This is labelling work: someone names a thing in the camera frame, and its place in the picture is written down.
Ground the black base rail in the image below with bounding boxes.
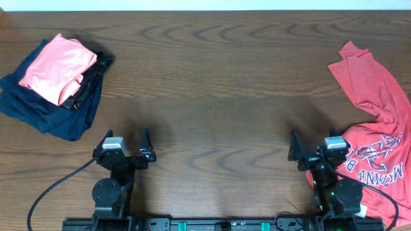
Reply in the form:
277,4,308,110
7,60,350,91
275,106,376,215
62,216,384,231

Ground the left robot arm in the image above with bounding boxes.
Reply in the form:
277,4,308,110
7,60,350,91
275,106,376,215
91,128,157,231

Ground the folded black patterned garment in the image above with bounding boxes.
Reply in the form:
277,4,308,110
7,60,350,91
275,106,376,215
60,51,114,111

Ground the red printed t-shirt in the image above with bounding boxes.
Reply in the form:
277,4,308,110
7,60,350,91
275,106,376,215
305,40,411,228

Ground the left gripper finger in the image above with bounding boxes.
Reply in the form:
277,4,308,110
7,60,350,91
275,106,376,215
139,127,157,162
102,130,113,143

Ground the folded pink shirt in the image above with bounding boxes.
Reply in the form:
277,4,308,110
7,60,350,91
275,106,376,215
19,33,97,106

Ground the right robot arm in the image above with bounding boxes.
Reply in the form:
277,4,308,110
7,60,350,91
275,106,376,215
288,127,363,230

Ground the folded navy blue garment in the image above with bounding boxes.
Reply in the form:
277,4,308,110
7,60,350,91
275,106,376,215
1,39,103,141

